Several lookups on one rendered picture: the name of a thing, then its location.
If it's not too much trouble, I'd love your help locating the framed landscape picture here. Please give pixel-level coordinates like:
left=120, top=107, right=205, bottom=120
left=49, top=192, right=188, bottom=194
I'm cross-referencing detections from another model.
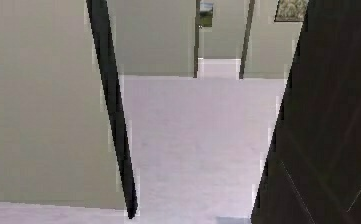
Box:
left=199, top=1, right=215, bottom=29

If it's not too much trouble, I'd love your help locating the dark brown room door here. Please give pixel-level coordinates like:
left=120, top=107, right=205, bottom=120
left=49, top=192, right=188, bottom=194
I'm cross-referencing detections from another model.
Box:
left=250, top=0, right=361, bottom=224

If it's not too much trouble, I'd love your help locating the framed floral picture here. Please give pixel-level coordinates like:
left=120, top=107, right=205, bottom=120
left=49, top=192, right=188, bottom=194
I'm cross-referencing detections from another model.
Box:
left=274, top=0, right=309, bottom=23

